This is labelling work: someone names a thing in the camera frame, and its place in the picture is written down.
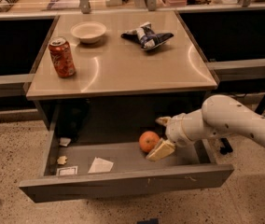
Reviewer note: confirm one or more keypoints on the white bowl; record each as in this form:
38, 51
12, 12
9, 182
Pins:
88, 32

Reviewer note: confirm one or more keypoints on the small torn paper scrap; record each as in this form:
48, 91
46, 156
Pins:
62, 160

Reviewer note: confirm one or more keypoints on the orange soda can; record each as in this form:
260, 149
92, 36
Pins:
61, 56

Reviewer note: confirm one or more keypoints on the grey counter cabinet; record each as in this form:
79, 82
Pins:
115, 66

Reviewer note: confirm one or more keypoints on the white paper sheet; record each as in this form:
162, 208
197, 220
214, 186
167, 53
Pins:
100, 165

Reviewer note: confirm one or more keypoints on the grey open drawer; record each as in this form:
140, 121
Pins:
112, 135

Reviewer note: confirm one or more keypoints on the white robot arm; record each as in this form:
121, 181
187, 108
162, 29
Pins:
219, 116

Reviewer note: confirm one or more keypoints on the orange fruit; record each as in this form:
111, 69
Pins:
148, 140

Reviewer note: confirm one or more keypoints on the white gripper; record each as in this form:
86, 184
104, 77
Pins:
176, 132

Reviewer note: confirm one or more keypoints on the blue white chip bag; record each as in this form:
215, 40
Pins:
146, 37

